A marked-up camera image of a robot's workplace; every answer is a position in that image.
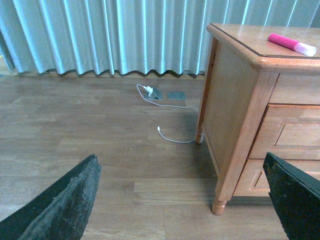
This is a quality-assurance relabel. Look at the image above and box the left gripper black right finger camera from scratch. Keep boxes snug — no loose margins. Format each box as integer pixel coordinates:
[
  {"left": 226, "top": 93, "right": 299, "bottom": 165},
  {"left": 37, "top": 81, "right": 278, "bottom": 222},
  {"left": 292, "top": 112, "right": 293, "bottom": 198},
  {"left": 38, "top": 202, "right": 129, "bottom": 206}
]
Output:
[{"left": 263, "top": 152, "right": 320, "bottom": 240}]

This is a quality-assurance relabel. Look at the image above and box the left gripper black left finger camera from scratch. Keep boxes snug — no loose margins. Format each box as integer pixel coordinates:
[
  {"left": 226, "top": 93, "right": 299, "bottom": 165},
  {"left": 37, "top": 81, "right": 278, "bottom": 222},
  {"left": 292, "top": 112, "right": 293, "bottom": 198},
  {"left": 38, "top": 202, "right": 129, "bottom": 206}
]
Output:
[{"left": 0, "top": 154, "right": 101, "bottom": 240}]

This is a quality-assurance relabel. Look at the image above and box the wooden drawer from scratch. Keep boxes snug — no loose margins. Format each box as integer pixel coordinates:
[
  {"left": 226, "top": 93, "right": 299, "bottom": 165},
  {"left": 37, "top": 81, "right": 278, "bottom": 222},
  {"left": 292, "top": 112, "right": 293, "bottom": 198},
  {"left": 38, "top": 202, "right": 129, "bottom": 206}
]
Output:
[{"left": 249, "top": 104, "right": 320, "bottom": 160}]

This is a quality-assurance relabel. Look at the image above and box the pink marker with clear cap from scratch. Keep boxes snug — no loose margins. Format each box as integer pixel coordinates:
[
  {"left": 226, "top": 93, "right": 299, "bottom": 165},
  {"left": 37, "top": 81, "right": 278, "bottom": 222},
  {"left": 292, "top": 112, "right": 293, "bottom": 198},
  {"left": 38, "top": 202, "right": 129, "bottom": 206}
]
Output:
[{"left": 267, "top": 33, "right": 317, "bottom": 57}]

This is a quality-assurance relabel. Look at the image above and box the wooden dresser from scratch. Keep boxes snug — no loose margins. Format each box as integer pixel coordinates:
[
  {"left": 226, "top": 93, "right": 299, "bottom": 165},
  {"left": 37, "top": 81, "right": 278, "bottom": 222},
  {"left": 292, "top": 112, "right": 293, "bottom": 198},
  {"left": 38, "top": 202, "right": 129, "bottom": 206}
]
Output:
[{"left": 195, "top": 23, "right": 320, "bottom": 215}]

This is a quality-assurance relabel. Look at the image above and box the white plug in floor socket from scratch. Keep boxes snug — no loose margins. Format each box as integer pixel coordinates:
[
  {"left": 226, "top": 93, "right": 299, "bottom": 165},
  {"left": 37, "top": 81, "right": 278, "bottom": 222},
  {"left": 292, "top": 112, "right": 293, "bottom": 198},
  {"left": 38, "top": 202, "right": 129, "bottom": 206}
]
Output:
[{"left": 143, "top": 86, "right": 153, "bottom": 93}]

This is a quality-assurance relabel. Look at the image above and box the open metal floor socket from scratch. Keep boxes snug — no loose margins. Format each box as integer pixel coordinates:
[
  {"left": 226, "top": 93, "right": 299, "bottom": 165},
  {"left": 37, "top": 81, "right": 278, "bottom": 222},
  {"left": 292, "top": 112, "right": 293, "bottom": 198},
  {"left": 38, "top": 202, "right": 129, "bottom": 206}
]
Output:
[{"left": 146, "top": 87, "right": 163, "bottom": 100}]

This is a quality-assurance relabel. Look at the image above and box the closed metal floor plate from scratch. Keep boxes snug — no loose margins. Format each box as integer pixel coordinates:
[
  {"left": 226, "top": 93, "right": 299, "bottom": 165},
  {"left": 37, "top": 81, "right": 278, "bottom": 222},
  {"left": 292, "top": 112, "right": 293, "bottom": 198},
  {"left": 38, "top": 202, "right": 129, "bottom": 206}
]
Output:
[{"left": 167, "top": 91, "right": 186, "bottom": 101}]

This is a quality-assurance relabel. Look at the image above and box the pale green curtain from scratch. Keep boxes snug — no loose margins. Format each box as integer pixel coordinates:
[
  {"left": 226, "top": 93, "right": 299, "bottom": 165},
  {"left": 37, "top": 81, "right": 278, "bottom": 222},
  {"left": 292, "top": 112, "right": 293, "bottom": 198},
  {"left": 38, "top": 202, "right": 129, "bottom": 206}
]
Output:
[{"left": 0, "top": 0, "right": 320, "bottom": 75}]

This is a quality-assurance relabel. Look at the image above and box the white charging cable on floor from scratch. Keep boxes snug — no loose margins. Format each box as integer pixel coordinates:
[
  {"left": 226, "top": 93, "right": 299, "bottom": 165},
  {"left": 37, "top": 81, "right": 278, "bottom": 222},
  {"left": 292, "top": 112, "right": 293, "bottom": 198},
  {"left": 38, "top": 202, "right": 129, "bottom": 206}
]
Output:
[{"left": 136, "top": 83, "right": 200, "bottom": 144}]

